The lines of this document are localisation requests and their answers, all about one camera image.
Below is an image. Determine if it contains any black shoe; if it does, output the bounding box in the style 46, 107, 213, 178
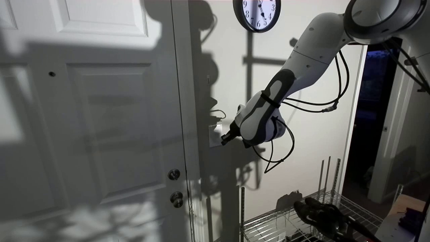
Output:
336, 215, 382, 242
294, 197, 350, 236

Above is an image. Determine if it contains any silver door knob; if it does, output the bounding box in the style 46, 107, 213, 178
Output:
169, 191, 184, 208

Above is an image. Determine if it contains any wooden table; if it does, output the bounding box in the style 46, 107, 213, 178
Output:
374, 193, 430, 242

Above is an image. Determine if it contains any narrow white door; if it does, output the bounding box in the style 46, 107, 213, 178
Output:
368, 43, 421, 204

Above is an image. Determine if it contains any white wall switch plate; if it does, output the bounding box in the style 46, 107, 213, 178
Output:
209, 124, 223, 148

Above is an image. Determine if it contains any white panel door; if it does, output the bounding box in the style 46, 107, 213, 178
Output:
0, 0, 192, 242

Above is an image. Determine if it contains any round black wall clock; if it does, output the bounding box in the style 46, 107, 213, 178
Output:
233, 0, 282, 33

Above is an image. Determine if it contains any metal wire shelf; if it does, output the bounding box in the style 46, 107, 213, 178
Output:
240, 156, 384, 242

